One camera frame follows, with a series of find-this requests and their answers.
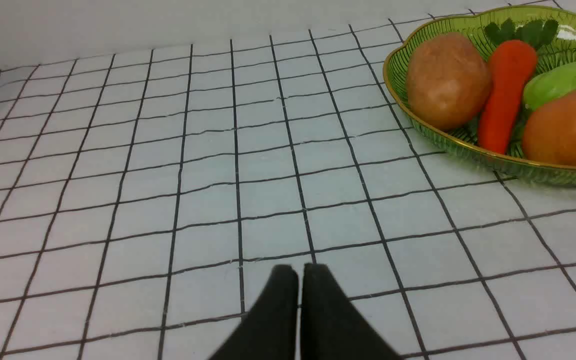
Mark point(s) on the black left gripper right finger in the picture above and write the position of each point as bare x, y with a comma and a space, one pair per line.
331, 327

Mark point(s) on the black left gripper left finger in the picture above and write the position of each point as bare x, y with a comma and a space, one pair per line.
269, 330

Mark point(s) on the white checkered tablecloth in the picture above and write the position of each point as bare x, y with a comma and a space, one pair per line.
145, 197

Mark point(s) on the brown potato, rear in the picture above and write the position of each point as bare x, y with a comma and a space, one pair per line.
447, 82

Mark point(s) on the brown potato, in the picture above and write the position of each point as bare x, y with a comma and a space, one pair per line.
447, 82
549, 135

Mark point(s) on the brown potato, front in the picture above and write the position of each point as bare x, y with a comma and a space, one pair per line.
549, 135

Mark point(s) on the orange toy carrot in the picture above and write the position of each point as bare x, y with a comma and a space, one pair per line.
512, 64

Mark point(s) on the green gourd on plate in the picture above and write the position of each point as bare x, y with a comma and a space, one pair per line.
549, 86

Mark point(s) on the green leaf-shaped glass plate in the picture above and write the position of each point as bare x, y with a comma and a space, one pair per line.
463, 141

